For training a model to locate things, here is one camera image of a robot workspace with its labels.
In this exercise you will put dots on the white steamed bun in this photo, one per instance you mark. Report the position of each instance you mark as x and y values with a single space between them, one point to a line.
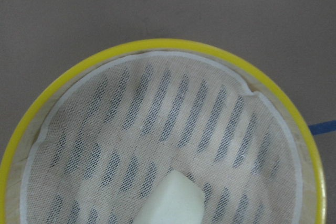
175 200

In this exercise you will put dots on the white mesh steamer liner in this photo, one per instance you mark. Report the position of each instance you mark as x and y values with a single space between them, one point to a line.
113 136

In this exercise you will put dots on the yellow rimmed bamboo steamer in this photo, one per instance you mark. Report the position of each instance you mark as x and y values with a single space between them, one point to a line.
15 155

